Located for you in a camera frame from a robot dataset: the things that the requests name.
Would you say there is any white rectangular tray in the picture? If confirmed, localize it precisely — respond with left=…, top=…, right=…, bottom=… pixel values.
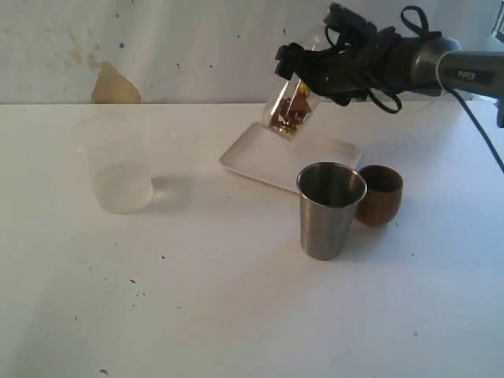
left=219, top=123, right=362, bottom=193

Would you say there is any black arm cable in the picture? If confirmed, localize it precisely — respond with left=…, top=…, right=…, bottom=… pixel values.
left=448, top=88, right=504, bottom=174

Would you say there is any translucent white plastic container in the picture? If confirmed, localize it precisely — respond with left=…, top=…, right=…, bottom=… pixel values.
left=73, top=113, right=154, bottom=214

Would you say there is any clear glass with tea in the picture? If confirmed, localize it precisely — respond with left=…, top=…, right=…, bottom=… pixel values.
left=261, top=73, right=322, bottom=140

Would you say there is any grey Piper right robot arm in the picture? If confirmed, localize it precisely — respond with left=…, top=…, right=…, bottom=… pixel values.
left=275, top=27, right=503, bottom=106

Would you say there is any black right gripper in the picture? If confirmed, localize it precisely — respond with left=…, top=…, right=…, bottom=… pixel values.
left=275, top=27, right=402, bottom=106

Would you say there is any brown wooden cup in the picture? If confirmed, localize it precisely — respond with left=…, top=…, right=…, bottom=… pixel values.
left=355, top=165, right=403, bottom=228

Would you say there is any stainless steel cup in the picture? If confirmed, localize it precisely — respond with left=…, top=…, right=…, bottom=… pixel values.
left=296, top=161, right=367, bottom=261

